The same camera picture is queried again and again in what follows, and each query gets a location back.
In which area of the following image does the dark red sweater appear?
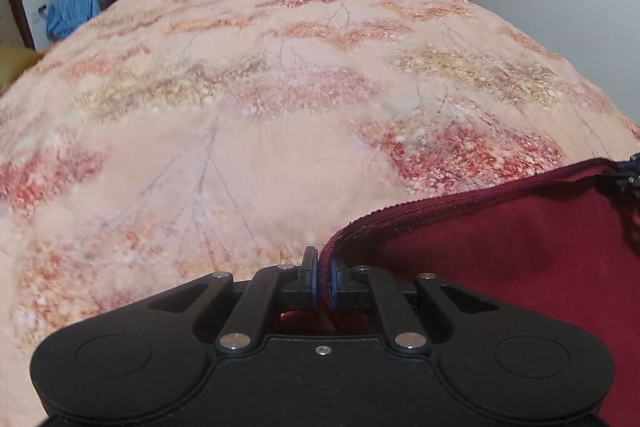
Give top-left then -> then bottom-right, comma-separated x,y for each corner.
277,157 -> 640,427

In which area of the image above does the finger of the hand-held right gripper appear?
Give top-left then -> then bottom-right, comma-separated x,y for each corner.
612,151 -> 640,204

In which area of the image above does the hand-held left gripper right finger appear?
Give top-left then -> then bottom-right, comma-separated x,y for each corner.
319,257 -> 501,354

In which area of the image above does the floral quilt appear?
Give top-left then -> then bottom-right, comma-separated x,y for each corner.
0,0 -> 640,358

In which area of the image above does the blue cloth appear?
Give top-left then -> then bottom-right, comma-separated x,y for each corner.
46,0 -> 106,43

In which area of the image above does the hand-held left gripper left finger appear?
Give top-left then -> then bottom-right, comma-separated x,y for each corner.
145,246 -> 319,354

